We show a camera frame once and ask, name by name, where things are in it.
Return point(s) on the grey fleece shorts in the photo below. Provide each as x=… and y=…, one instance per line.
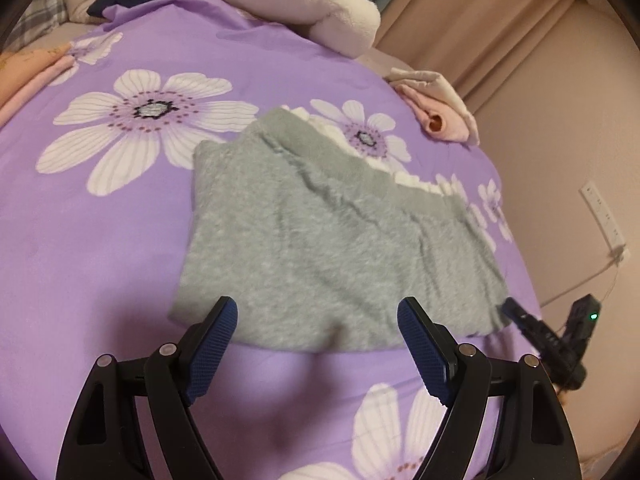
x=310, y=260

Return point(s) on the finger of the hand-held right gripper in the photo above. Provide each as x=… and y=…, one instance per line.
x=525, y=322

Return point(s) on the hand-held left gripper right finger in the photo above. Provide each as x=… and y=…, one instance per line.
x=425, y=355

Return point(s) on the white wall power strip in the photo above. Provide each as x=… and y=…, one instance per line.
x=602, y=215

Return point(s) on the pink curtain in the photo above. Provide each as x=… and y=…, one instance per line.
x=475, y=20

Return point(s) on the plaid grey blanket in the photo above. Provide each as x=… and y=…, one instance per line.
x=40, y=15

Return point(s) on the cream folded garment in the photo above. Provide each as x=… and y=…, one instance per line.
x=445, y=87

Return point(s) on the purple floral bedsheet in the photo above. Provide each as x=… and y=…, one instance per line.
x=100, y=260

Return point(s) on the orange pink folded garment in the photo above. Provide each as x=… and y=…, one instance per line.
x=25, y=75

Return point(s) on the white plush blanket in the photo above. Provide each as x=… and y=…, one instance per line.
x=310, y=5

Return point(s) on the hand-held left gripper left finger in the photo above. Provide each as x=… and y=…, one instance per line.
x=210, y=355

